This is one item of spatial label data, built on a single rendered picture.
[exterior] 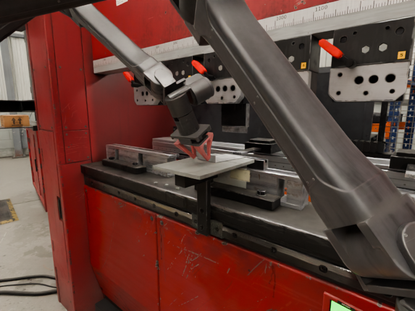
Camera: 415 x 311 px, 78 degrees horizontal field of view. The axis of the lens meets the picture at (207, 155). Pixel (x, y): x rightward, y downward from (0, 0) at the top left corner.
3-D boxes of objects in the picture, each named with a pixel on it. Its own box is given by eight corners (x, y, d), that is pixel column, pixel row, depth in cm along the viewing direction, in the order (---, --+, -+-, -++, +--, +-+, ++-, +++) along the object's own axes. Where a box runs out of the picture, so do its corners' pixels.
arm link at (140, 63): (64, 16, 77) (49, -20, 67) (80, 8, 79) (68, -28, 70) (161, 108, 70) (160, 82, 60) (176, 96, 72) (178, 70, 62)
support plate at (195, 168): (152, 168, 72) (152, 165, 72) (210, 155, 92) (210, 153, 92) (199, 179, 61) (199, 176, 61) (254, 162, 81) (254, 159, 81)
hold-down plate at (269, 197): (194, 189, 90) (193, 181, 90) (204, 186, 94) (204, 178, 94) (272, 211, 71) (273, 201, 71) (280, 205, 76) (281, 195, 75)
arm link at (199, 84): (152, 92, 71) (151, 71, 63) (185, 74, 75) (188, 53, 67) (178, 124, 68) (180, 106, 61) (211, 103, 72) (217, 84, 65)
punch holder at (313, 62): (254, 103, 75) (256, 43, 72) (268, 103, 81) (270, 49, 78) (306, 102, 65) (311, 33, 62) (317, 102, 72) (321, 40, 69)
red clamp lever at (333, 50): (321, 36, 57) (356, 61, 54) (326, 39, 61) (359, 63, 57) (315, 43, 58) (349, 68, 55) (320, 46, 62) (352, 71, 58)
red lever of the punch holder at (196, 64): (191, 58, 83) (209, 76, 79) (200, 60, 86) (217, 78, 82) (189, 63, 84) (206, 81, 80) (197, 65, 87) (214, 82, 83)
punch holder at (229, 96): (203, 103, 87) (202, 53, 84) (218, 104, 94) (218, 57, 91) (240, 103, 78) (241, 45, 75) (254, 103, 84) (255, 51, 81)
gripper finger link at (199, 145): (202, 150, 78) (191, 124, 73) (221, 153, 74) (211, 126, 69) (189, 165, 74) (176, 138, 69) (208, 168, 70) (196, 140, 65)
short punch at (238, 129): (220, 131, 89) (220, 103, 87) (223, 131, 90) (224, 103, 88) (245, 133, 82) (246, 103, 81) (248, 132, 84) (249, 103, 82)
